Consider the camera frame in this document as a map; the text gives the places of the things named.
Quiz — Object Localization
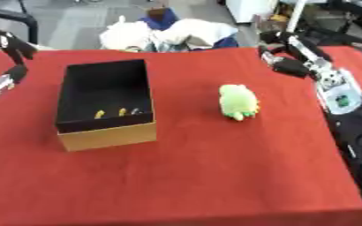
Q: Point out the tan cardboard box black inside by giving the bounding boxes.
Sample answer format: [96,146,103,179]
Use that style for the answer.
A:
[54,58,158,153]

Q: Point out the white cabinet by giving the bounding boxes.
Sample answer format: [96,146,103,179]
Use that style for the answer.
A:
[224,0,280,25]

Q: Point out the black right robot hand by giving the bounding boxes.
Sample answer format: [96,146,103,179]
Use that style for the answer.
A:
[256,30,336,79]

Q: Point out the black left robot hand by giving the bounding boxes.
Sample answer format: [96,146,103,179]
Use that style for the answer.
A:
[0,28,39,85]

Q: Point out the white pole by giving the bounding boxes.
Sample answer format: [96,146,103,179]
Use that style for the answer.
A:
[284,0,311,34]

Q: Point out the black chair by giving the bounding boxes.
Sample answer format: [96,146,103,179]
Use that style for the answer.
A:
[0,0,41,45]

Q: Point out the green soft toy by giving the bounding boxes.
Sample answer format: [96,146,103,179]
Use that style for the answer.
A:
[218,84,261,122]

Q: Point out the white cloth pile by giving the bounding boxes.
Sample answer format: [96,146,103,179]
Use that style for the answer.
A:
[99,15,240,53]

